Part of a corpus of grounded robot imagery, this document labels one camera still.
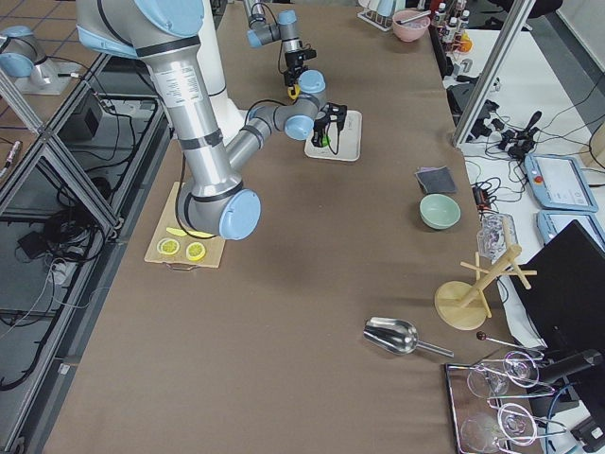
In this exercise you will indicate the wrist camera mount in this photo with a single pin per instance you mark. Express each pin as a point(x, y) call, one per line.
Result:
point(336, 113)

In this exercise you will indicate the yellow lemon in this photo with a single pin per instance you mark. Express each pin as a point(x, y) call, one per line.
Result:
point(293, 91)

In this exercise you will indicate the black monitor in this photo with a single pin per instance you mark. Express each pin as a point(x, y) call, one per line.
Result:
point(566, 300)

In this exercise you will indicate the wooden cutting board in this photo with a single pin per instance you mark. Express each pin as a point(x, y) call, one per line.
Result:
point(178, 262)

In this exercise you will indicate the metal scoop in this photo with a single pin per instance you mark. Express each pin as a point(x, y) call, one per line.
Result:
point(399, 337)

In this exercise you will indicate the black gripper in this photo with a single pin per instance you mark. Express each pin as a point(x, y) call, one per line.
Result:
point(292, 61)
point(321, 125)

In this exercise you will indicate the grey folded cloth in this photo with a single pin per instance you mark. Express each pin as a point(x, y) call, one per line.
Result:
point(436, 180)

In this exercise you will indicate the mint green bowl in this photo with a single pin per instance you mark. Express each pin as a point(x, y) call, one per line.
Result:
point(439, 211)

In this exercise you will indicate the pink bowl with ice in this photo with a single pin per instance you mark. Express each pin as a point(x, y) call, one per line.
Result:
point(410, 25)

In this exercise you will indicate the wine glass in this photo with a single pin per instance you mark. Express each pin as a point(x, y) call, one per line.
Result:
point(487, 381)
point(521, 369)
point(517, 424)

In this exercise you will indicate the wooden mug tree stand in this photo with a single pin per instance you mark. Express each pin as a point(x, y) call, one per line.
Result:
point(464, 306)

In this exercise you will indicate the aluminium frame post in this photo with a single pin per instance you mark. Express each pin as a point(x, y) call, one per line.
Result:
point(517, 16)

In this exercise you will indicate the clear plastic box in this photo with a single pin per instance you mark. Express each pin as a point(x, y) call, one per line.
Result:
point(496, 232)

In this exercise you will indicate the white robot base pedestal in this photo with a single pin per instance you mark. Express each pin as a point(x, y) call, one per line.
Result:
point(228, 118)

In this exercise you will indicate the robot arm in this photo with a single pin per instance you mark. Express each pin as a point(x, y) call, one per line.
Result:
point(266, 28)
point(176, 40)

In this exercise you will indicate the black glass rack tray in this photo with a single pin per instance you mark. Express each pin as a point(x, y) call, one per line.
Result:
point(474, 418)

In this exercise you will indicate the blue teach pendant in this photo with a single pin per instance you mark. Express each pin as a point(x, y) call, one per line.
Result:
point(551, 222)
point(557, 183)

